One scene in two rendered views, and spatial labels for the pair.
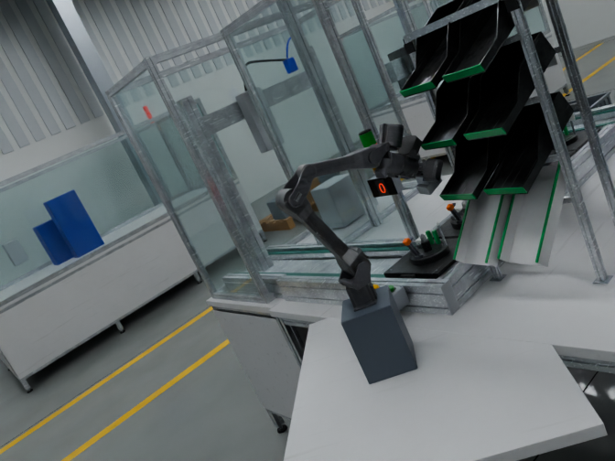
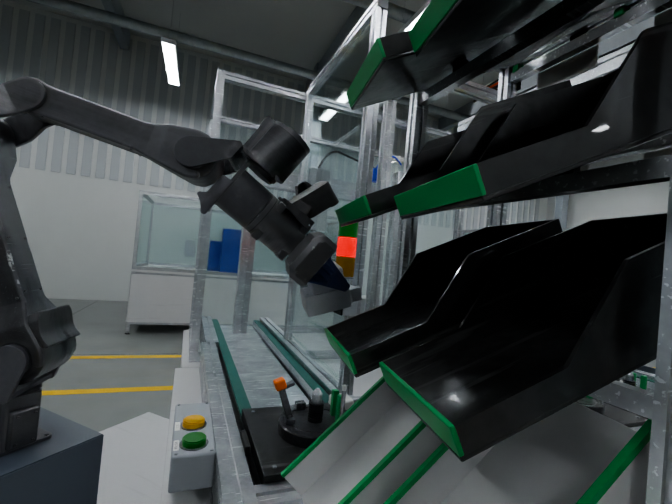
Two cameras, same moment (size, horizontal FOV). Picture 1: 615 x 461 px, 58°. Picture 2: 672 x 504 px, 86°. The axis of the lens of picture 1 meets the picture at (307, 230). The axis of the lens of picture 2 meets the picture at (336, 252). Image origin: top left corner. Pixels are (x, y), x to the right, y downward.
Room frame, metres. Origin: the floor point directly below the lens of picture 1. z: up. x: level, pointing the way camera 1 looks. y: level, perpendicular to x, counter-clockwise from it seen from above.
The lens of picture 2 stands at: (1.07, -0.50, 1.30)
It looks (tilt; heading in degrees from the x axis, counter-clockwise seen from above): 1 degrees up; 12
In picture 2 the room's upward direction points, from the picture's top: 5 degrees clockwise
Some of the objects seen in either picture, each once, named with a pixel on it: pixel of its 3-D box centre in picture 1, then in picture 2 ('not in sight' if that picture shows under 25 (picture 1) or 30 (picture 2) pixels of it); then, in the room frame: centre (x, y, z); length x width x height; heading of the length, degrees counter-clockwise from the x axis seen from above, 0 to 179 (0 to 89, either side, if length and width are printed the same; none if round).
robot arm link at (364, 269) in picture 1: (352, 273); (19, 362); (1.41, -0.06, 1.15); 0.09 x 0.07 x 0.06; 21
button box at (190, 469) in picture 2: (377, 297); (192, 440); (1.70, -0.12, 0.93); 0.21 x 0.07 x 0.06; 34
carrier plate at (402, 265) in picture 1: (431, 257); (313, 434); (1.75, -0.34, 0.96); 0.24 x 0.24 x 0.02; 34
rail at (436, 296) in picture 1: (353, 290); (217, 405); (1.89, -0.06, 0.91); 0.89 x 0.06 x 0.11; 34
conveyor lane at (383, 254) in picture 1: (379, 266); (284, 398); (2.01, -0.19, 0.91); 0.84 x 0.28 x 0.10; 34
